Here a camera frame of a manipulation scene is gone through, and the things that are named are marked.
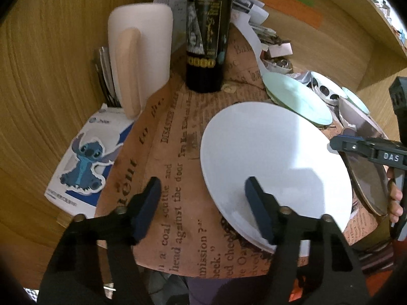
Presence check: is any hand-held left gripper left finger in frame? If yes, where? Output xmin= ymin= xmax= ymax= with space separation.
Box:
xmin=37 ymin=177 xmax=163 ymax=305

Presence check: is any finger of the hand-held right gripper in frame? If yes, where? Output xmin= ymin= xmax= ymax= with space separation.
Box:
xmin=328 ymin=135 xmax=379 ymax=163

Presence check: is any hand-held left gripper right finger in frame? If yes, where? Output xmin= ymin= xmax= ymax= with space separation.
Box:
xmin=245 ymin=177 xmax=371 ymax=305

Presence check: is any dark brown plate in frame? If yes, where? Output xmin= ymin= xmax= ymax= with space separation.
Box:
xmin=342 ymin=127 xmax=390 ymax=217

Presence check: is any large white plate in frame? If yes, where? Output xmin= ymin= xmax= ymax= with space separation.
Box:
xmin=200 ymin=101 xmax=353 ymax=254

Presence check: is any person's right hand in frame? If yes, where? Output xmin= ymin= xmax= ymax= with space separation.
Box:
xmin=387 ymin=181 xmax=404 ymax=223

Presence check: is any brown newspaper print paper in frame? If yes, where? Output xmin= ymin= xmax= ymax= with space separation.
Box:
xmin=95 ymin=22 xmax=395 ymax=283

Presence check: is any pale pink plate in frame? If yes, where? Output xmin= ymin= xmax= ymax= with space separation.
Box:
xmin=338 ymin=97 xmax=387 ymax=140

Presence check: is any white bowl with black dots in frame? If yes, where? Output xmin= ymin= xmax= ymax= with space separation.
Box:
xmin=309 ymin=71 xmax=348 ymax=104

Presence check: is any light green plate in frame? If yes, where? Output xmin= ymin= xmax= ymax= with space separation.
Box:
xmin=262 ymin=71 xmax=334 ymax=127

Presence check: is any silver plastic wrapper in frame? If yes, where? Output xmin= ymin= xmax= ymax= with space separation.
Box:
xmin=284 ymin=71 xmax=314 ymax=87

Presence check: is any wooden shelf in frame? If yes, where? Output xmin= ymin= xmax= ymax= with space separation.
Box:
xmin=339 ymin=0 xmax=407 ymax=58

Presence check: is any purple clothing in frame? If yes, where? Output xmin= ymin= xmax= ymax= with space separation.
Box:
xmin=186 ymin=275 xmax=242 ymax=305

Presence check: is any white box with cartoon sticker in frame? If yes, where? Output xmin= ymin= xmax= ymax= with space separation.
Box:
xmin=45 ymin=103 xmax=137 ymax=218

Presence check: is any bowl of glass beads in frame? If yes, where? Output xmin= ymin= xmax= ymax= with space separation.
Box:
xmin=269 ymin=55 xmax=293 ymax=72

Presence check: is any white cardboard band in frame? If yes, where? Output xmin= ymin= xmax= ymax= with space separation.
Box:
xmin=269 ymin=42 xmax=293 ymax=57

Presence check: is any orange paper note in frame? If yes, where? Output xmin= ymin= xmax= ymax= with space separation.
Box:
xmin=264 ymin=0 xmax=322 ymax=28

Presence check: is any long white paper strip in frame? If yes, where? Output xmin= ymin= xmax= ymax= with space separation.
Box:
xmin=234 ymin=6 xmax=271 ymax=74

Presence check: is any dark wine bottle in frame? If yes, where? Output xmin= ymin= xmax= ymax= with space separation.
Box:
xmin=185 ymin=0 xmax=234 ymax=93

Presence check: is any pile of printed papers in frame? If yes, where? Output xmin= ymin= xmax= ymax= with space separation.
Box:
xmin=154 ymin=0 xmax=291 ymax=54

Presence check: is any white holder with wooden handle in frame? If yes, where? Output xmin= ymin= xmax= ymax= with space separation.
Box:
xmin=107 ymin=2 xmax=174 ymax=119

